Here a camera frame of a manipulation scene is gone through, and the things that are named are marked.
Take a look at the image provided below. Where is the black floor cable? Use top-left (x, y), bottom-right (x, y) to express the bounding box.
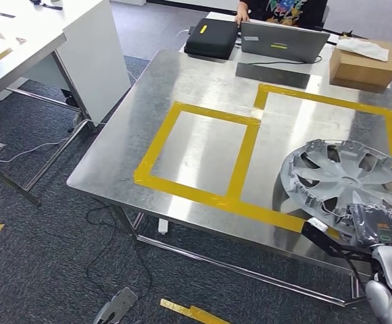
top-left (86, 200), bottom-right (153, 301)

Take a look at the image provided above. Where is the silver plastic wheel hubcap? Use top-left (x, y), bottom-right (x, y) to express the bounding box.
top-left (280, 138), bottom-right (392, 244)

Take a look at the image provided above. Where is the grey laptop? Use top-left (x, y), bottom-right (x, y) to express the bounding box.
top-left (241, 21), bottom-right (331, 64)

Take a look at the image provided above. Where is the black and blue tool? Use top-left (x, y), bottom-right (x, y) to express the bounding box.
top-left (30, 0), bottom-right (64, 11)

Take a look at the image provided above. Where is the steel top workbench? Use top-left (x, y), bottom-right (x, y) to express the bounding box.
top-left (67, 48), bottom-right (392, 309)

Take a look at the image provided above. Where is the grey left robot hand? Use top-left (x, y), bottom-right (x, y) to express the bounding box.
top-left (92, 287), bottom-right (139, 324)

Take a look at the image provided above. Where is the white socket cable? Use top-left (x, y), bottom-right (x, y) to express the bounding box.
top-left (0, 119), bottom-right (108, 164)

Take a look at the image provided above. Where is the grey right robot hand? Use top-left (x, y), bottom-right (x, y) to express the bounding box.
top-left (346, 203), bottom-right (392, 249)

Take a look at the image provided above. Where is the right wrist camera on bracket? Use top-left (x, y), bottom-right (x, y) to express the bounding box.
top-left (301, 217), bottom-right (374, 265)

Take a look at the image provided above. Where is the white desk with metal frame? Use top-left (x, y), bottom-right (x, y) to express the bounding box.
top-left (0, 0), bottom-right (131, 207)

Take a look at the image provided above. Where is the black zip case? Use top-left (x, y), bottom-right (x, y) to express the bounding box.
top-left (184, 18), bottom-right (239, 60)

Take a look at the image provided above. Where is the brown cardboard box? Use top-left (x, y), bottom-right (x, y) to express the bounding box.
top-left (328, 38), bottom-right (392, 94)

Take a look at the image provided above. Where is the person's right hand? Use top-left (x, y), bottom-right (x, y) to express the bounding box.
top-left (234, 5), bottom-right (250, 26)

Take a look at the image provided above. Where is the white tissue sheet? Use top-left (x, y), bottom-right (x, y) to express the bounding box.
top-left (336, 36), bottom-right (390, 63)

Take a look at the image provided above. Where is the person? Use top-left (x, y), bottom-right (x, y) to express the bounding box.
top-left (234, 0), bottom-right (328, 30)

